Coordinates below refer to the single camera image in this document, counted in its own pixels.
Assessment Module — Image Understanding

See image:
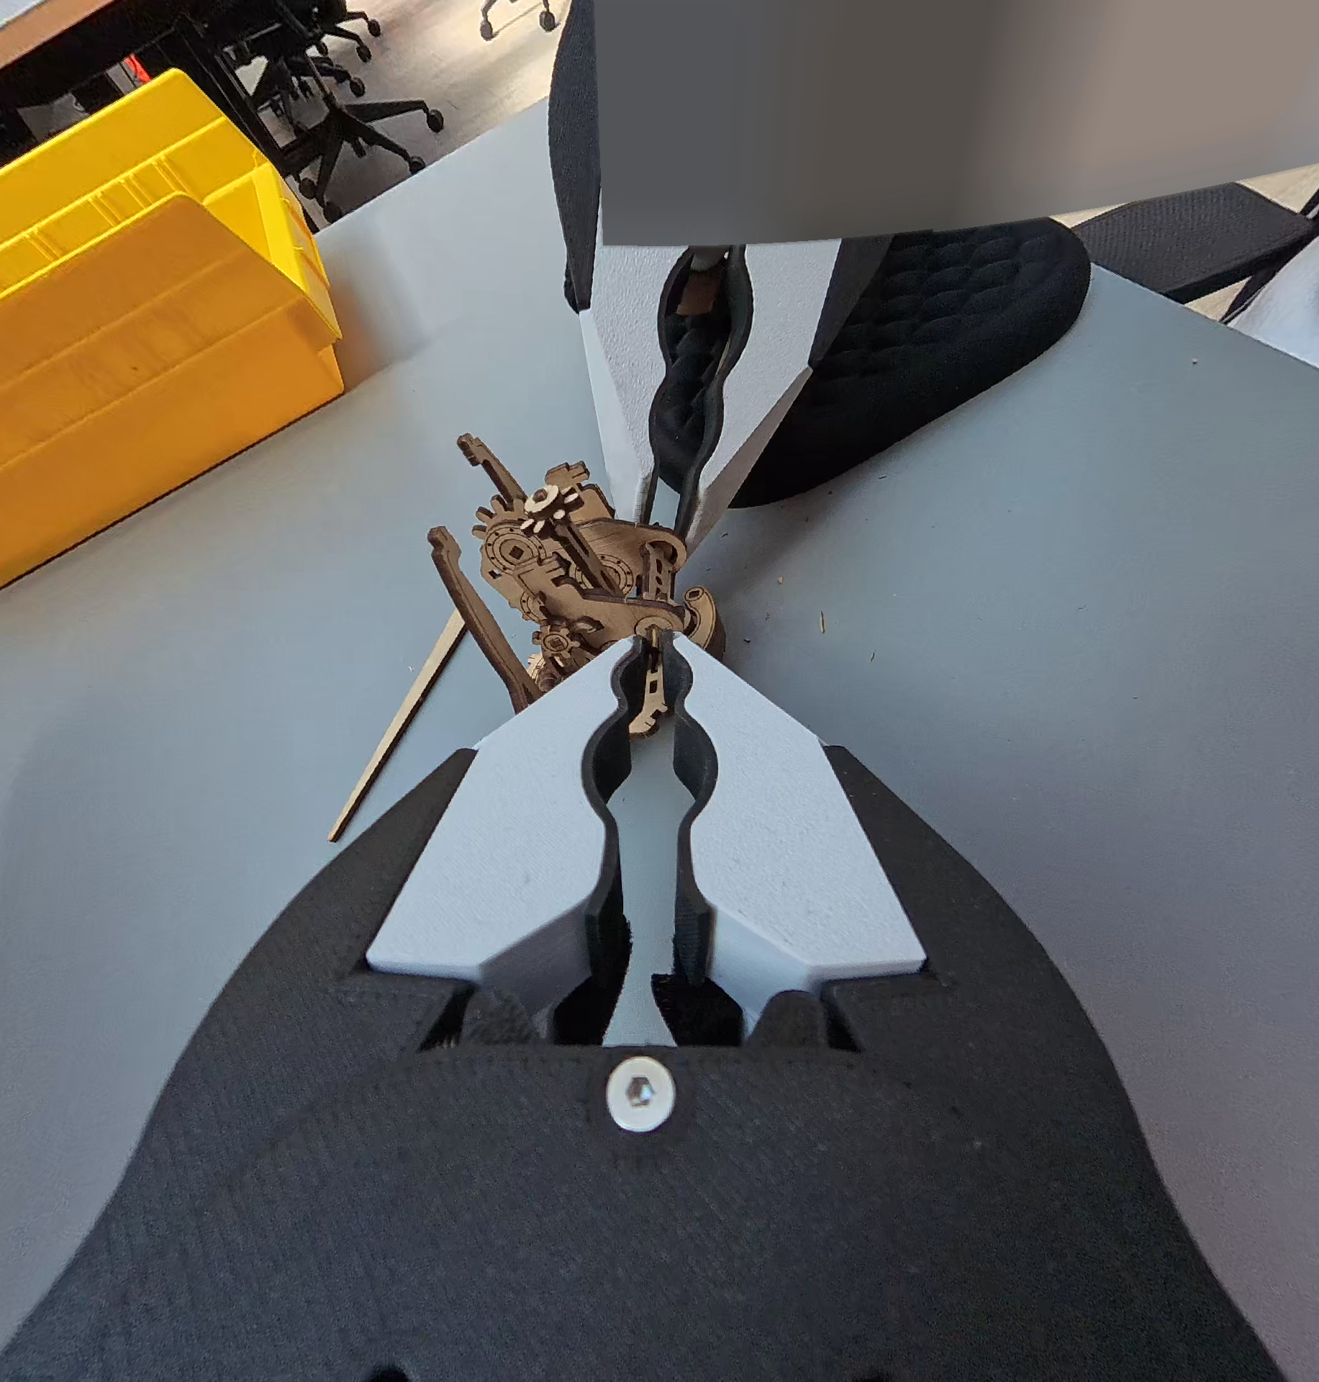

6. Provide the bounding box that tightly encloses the yellow plastic bin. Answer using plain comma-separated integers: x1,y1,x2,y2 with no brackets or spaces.
0,68,346,609

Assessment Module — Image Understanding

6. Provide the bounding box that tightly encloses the wooden mechanical model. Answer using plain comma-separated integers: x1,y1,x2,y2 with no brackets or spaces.
426,432,730,748

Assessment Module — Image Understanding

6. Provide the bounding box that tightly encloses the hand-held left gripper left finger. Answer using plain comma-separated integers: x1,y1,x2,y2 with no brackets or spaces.
366,637,648,1017

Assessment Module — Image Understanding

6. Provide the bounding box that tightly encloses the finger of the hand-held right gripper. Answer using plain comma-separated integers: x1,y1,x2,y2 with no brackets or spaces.
575,238,691,532
675,239,844,542

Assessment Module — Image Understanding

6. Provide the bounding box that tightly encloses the thin pointed wooden stick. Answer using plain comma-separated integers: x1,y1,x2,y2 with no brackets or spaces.
327,609,471,844

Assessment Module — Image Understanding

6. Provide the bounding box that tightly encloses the person's white clothing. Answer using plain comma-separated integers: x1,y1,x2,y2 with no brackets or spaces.
1225,199,1319,382

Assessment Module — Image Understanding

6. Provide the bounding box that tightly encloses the wood-edged table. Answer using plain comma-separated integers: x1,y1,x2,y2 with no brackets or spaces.
0,0,294,143

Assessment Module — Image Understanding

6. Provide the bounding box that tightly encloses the black mesh chair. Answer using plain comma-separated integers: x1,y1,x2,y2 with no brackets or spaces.
1074,156,1319,326

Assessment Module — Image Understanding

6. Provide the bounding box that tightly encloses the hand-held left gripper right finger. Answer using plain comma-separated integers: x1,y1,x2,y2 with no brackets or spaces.
660,635,930,1023

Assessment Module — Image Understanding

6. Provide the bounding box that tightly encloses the grey desk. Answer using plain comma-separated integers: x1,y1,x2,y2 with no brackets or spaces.
0,97,1319,1382

